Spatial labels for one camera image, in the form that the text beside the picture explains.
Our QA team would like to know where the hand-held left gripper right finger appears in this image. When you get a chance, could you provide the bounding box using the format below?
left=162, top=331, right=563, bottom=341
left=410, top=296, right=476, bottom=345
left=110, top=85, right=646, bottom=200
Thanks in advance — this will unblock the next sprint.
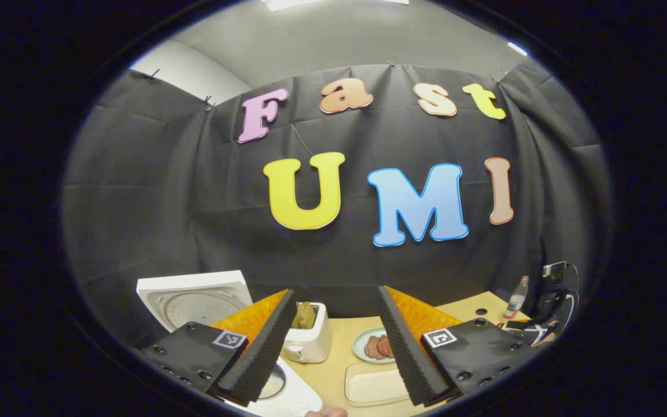
left=377, top=285, right=537, bottom=406

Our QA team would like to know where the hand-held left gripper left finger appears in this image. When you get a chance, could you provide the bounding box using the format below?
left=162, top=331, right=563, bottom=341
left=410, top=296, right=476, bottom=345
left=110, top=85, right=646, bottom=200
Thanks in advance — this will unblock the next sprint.
left=137, top=288, right=298, bottom=406

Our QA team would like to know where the white rice cooker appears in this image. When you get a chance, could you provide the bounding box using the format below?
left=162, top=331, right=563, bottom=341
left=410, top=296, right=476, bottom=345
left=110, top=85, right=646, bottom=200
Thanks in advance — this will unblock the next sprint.
left=137, top=270, right=322, bottom=417

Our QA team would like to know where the clear plastic bottle red cap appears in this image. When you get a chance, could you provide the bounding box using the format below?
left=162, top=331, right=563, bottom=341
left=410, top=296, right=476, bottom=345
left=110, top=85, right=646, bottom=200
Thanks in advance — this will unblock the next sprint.
left=504, top=276, right=530, bottom=320

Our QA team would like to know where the pale green plate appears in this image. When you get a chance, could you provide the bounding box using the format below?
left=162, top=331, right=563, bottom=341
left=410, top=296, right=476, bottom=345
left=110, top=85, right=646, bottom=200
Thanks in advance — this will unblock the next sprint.
left=352, top=327, right=398, bottom=365

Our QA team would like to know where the white toaster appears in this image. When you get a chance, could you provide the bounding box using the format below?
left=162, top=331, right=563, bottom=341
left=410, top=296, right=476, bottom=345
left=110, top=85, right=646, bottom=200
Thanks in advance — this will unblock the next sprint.
left=283, top=302, right=332, bottom=364

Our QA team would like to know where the brown bread slice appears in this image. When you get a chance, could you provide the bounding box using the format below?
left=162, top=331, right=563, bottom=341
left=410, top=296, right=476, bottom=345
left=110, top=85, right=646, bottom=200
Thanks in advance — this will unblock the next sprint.
left=293, top=301, right=317, bottom=330

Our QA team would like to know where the black backdrop cloth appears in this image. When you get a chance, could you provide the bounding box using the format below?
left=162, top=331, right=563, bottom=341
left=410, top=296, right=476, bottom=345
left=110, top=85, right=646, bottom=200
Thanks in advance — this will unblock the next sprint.
left=61, top=61, right=609, bottom=349

